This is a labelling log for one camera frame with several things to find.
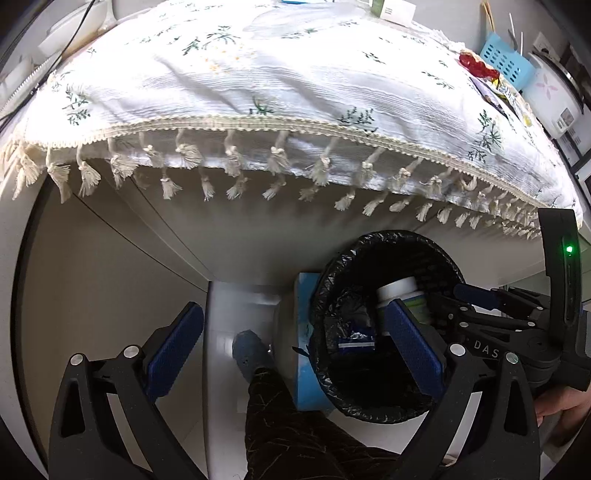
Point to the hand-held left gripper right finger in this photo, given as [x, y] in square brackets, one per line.
[413, 350]

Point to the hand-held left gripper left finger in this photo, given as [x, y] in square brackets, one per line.
[178, 350]

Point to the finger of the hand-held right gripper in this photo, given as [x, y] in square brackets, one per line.
[475, 295]
[451, 314]

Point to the white plastic bottle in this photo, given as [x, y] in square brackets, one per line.
[399, 288]

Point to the bin with black bag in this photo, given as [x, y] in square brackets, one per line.
[360, 397]

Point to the purple sachet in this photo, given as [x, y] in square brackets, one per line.
[494, 99]

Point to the green and white carton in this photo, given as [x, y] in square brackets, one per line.
[392, 10]

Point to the person's right hand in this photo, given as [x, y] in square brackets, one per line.
[563, 401]

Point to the blue foil wrapper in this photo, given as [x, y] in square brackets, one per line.
[355, 344]

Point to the blue-grey slipper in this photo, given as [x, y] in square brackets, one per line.
[247, 350]

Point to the white table panel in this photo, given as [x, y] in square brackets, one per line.
[184, 240]

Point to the light blue box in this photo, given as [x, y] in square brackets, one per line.
[304, 300]

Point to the person's leg in dark pants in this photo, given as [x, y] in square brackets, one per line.
[295, 438]

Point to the black appliance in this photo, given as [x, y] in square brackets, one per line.
[584, 152]

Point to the white rice cooker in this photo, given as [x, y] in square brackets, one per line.
[549, 92]

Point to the red snack packet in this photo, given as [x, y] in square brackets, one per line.
[475, 64]

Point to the light blue plastic basket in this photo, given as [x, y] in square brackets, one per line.
[508, 64]

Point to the crumpled white tissue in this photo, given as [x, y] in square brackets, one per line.
[448, 38]

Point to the wooden chopstick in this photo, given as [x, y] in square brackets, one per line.
[487, 16]

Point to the white floral tasselled tablecloth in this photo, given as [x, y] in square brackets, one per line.
[277, 83]

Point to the white wall socket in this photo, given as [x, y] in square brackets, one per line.
[545, 46]

